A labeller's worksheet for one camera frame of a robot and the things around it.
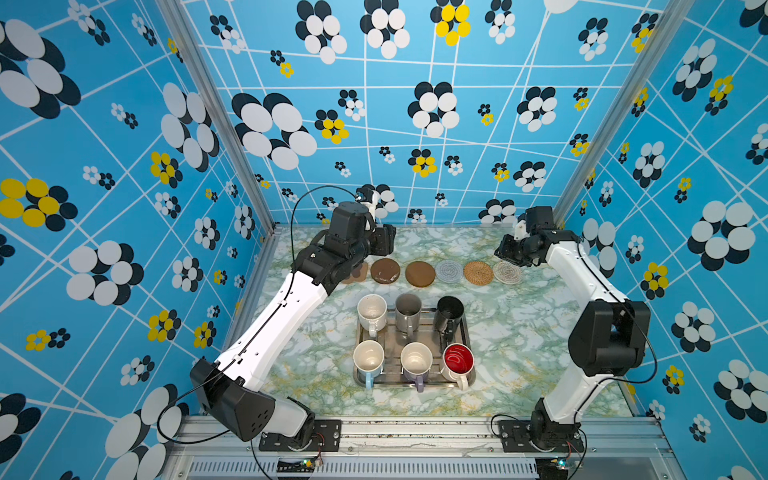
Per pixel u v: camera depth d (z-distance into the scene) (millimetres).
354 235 540
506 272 1050
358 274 1050
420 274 1052
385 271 1060
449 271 1054
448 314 915
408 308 864
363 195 607
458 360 844
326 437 736
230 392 384
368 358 845
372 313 937
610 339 478
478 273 1052
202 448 722
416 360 852
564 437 673
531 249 676
